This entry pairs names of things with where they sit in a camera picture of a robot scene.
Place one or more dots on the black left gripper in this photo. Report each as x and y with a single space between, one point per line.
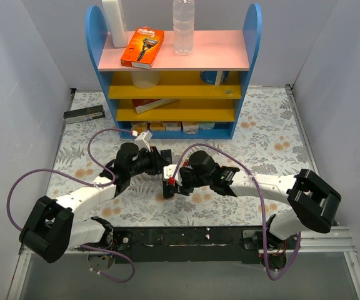
156 160

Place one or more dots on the black tv remote control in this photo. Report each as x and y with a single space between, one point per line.
167 156

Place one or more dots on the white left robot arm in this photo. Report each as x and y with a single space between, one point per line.
54 225

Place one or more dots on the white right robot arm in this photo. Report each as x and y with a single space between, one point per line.
313 202

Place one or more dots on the white orange small box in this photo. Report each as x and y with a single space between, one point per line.
190 127

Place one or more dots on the red white flat box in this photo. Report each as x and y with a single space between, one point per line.
144 105

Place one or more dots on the black rectangular box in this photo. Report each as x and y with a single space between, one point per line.
84 114

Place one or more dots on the blue shelf unit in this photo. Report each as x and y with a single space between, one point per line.
235 51

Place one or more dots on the blue white can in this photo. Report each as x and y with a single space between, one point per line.
214 78

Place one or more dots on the orange razor box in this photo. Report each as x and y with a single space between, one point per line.
143 48

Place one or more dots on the white tall bottle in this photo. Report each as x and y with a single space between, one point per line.
114 16

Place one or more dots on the clear plastic water bottle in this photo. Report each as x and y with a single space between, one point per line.
183 13

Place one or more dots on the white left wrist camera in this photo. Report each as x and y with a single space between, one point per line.
142 140

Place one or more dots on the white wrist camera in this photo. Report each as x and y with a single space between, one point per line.
170 177
142 140

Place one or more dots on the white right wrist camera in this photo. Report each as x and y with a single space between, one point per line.
170 177

